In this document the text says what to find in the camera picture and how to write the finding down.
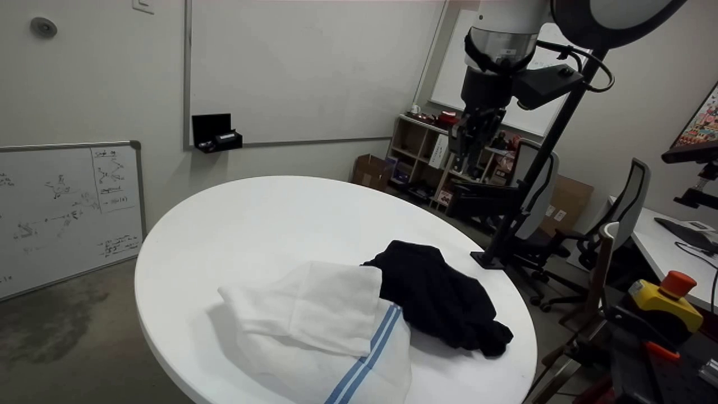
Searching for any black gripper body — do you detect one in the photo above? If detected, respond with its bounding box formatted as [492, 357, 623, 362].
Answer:
[458, 68, 515, 117]

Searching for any black shirt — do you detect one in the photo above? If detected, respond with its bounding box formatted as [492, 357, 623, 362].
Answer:
[361, 237, 515, 360]

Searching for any wooden storage shelf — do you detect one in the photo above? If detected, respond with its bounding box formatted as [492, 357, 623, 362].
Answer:
[389, 111, 524, 215]

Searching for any black pole stand with clamp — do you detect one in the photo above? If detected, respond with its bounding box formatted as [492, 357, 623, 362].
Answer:
[468, 44, 611, 272]

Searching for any black office chair grey back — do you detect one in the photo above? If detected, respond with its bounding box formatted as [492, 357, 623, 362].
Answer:
[446, 141, 563, 260]

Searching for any small cardboard box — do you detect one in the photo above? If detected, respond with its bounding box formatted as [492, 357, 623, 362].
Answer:
[351, 152, 395, 194]

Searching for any large cardboard box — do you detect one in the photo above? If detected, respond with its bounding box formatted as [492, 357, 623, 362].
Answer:
[536, 176, 597, 240]

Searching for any black mesh office chair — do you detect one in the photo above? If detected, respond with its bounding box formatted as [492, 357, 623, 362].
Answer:
[536, 158, 652, 311]

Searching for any computer monitor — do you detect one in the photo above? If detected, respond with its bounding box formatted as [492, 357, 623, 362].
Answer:
[660, 79, 718, 166]

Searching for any white desk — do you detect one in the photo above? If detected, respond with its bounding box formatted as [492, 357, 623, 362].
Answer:
[630, 204, 718, 316]

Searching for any white towel with blue stripe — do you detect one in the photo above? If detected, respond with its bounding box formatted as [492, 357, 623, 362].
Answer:
[215, 259, 414, 404]

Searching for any yellow emergency stop red button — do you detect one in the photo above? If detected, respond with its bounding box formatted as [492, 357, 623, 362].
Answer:
[627, 269, 706, 334]

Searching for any black whiteboard eraser tray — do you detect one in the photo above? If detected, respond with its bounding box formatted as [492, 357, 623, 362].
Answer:
[190, 111, 245, 155]

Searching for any small framed whiteboard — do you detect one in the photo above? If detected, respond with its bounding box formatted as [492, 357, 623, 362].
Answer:
[0, 139, 149, 300]

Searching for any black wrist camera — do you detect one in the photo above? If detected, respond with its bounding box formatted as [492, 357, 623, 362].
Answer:
[514, 63, 588, 113]

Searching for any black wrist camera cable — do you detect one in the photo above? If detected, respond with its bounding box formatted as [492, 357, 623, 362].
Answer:
[535, 38, 614, 97]

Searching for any large wall whiteboard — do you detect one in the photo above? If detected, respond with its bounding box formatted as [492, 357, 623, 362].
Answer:
[182, 0, 450, 150]

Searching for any black clamp with orange handle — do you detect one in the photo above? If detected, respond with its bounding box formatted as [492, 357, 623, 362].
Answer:
[644, 338, 684, 366]

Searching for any round grey wall device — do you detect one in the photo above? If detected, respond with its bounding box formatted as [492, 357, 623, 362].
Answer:
[29, 16, 61, 40]

